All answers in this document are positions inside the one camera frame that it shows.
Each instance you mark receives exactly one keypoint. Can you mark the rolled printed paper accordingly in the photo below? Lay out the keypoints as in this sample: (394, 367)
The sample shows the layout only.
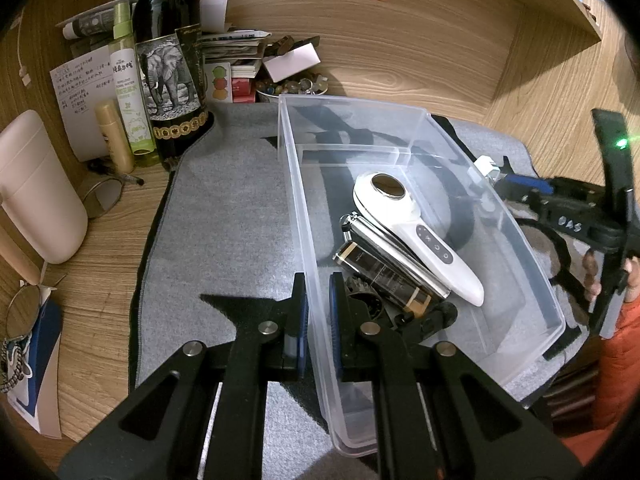
(90, 22)

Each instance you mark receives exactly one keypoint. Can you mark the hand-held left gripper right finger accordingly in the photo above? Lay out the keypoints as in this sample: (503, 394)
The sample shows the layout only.
(334, 330)

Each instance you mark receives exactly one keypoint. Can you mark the dark wine bottle elephant label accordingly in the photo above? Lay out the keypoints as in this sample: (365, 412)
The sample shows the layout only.
(170, 35)

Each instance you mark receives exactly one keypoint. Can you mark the grey mat with black letters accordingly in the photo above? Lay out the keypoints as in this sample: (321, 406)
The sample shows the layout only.
(225, 240)

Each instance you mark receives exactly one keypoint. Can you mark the bowl of trinkets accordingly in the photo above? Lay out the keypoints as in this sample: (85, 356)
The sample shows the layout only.
(295, 89)

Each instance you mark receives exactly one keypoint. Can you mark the green spray bottle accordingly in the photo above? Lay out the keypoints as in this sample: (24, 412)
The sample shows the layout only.
(127, 85)

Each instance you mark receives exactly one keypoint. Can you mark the handwritten paper note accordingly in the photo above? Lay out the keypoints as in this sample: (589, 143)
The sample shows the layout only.
(75, 95)

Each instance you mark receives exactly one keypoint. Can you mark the small red box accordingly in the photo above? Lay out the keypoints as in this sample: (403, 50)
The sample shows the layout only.
(242, 86)

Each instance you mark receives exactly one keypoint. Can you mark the black pen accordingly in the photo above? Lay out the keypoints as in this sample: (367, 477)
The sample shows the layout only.
(115, 174)

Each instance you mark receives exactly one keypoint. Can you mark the person's right hand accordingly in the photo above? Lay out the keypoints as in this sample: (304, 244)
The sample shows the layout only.
(591, 272)

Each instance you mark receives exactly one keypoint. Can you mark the black plastic gadget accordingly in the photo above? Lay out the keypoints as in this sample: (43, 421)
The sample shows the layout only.
(400, 317)

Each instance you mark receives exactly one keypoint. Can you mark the clear plastic storage box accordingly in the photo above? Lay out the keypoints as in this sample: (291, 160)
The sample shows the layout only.
(500, 310)

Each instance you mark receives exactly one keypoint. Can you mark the pink card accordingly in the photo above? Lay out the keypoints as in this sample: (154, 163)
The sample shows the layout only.
(292, 60)

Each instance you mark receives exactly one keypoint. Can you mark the white handheld massager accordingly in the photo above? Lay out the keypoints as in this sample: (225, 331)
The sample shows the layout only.
(440, 250)

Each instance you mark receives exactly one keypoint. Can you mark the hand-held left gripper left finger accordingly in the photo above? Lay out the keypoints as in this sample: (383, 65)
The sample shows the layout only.
(301, 330)

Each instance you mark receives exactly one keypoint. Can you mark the blue and white booklet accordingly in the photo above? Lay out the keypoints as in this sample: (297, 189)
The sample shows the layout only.
(40, 385)

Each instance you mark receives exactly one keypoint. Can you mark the black gold cylinder case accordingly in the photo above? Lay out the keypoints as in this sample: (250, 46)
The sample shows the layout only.
(380, 275)

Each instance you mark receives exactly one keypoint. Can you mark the white folded paper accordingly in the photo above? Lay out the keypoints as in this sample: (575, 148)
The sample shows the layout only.
(212, 10)

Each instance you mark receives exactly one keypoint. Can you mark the yellow tube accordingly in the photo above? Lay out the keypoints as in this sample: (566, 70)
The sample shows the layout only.
(112, 135)

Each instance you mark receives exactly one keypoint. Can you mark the stack of papers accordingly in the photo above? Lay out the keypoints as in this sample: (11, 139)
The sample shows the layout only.
(230, 45)

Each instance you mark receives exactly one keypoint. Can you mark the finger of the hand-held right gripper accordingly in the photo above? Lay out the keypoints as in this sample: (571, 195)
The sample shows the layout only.
(570, 222)
(525, 181)

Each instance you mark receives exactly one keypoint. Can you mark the white charger plug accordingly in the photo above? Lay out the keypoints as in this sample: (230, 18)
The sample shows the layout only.
(487, 164)

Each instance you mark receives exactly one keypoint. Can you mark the person's right forearm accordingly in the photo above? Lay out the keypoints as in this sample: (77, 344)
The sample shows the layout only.
(620, 370)

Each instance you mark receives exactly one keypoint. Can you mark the small box with fruit print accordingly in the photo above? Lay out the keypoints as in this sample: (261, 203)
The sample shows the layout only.
(220, 82)

